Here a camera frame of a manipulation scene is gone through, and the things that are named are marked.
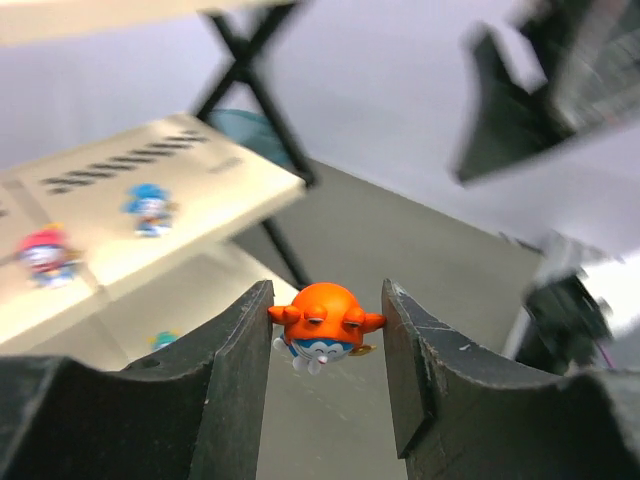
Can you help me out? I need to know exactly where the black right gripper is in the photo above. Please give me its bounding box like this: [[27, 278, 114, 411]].
[[453, 0, 639, 184]]

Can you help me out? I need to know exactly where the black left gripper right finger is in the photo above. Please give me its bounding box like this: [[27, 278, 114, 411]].
[[381, 279, 639, 480]]

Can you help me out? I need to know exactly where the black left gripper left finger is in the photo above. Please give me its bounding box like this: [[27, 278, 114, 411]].
[[1, 281, 274, 480]]

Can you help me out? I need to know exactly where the orange crab Doraemon figure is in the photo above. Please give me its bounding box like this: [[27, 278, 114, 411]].
[[268, 282, 386, 375]]

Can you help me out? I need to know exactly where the blue bucket Doraemon figure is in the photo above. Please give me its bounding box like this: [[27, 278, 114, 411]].
[[122, 183, 177, 238]]

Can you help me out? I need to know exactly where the pink-hooded Doraemon figure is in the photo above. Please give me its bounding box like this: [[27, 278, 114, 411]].
[[17, 224, 82, 288]]

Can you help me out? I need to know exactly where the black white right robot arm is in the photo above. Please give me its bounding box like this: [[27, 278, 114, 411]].
[[454, 1, 639, 375]]

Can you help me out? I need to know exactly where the three-tier beige black shelf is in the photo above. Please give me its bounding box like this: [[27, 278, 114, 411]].
[[1, 1, 317, 368]]

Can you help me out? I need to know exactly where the teal-hooded Doraemon figure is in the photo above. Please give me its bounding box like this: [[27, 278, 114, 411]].
[[148, 330, 180, 352]]

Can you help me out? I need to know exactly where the teal plastic basin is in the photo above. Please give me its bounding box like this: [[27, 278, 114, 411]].
[[207, 109, 293, 169]]

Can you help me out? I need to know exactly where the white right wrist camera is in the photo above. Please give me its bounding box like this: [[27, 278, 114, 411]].
[[532, 231, 613, 286]]

